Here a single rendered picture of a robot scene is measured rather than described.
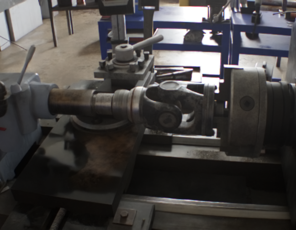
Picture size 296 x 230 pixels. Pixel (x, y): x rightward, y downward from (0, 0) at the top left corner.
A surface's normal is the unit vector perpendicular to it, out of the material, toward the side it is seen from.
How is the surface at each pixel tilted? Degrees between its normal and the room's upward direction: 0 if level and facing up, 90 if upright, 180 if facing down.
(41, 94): 39
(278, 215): 48
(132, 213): 0
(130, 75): 90
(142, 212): 0
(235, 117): 66
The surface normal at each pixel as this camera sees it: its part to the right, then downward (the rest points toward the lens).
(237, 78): -0.09, -0.63
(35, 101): -0.15, 0.07
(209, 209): -0.15, -0.16
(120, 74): -0.21, 0.53
